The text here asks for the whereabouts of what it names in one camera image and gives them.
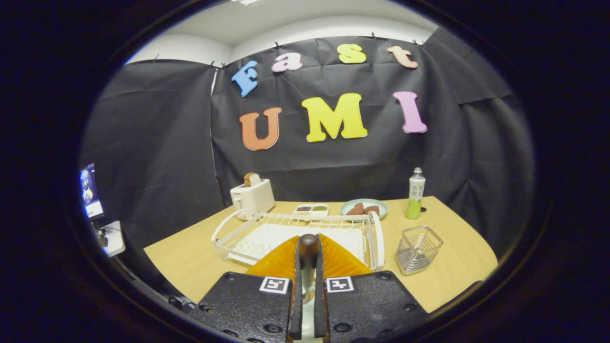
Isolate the white desk device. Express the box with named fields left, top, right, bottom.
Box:
left=97, top=220, right=126, bottom=258

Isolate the white toaster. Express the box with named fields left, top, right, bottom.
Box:
left=230, top=179, right=275, bottom=221

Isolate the white wire dish rack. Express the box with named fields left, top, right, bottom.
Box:
left=211, top=210, right=385, bottom=272

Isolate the pale green serving dish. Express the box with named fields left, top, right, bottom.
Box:
left=340, top=199, right=388, bottom=220

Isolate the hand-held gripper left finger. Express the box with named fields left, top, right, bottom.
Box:
left=191, top=234, right=302, bottom=343

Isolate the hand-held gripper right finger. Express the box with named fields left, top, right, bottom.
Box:
left=315, top=233, right=429, bottom=342

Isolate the white ribbed drain tray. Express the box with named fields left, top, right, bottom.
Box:
left=229, top=223, right=366, bottom=263

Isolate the spoon with wooden handle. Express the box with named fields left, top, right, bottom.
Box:
left=299, top=233, right=320, bottom=305

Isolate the white divided condiment tray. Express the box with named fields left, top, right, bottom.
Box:
left=292, top=203, right=329, bottom=218

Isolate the green tea bottle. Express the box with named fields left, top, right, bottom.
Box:
left=406, top=167, right=426, bottom=220

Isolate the computer monitor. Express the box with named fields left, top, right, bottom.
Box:
left=79, top=163, right=104, bottom=221

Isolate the black backdrop cloth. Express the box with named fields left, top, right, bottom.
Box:
left=80, top=26, right=535, bottom=286

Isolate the silver wire basket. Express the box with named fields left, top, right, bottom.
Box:
left=395, top=225, right=444, bottom=276

